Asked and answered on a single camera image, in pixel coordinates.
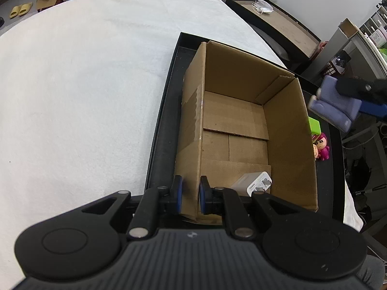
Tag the black tray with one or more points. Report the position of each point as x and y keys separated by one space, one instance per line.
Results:
x=334 y=169

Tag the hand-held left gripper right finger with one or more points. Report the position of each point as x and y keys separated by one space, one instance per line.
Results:
x=203 y=198

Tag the grey desk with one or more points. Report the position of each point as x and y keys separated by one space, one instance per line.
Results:
x=332 y=51

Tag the white plug charger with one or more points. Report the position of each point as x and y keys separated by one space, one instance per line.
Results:
x=248 y=184

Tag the black framed brown board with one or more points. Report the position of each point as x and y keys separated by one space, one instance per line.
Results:
x=284 y=25

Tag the black bag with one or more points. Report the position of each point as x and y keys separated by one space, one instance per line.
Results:
x=356 y=172

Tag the pink figure toy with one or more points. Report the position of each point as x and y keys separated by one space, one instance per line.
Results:
x=324 y=148

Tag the green plastic bag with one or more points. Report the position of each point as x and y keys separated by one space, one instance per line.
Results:
x=384 y=54

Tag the grey chair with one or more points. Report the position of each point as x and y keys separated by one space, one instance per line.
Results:
x=272 y=43

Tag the grey drawer organiser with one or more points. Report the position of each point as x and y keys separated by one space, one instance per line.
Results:
x=373 y=21

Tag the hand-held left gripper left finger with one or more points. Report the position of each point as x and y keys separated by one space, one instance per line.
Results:
x=178 y=195

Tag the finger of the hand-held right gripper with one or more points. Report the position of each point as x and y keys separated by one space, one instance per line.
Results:
x=375 y=109
x=362 y=89

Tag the small red figure toy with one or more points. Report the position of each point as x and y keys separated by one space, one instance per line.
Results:
x=315 y=151

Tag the purple block toy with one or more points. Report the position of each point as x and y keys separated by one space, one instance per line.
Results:
x=329 y=108

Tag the person's grey trouser leg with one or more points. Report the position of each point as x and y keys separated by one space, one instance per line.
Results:
x=370 y=275

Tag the white face mask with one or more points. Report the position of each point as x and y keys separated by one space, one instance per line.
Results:
x=264 y=6

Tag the yellow slipper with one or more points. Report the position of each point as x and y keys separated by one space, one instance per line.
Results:
x=15 y=12
x=25 y=8

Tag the green cube toy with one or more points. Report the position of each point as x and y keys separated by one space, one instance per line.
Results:
x=314 y=125

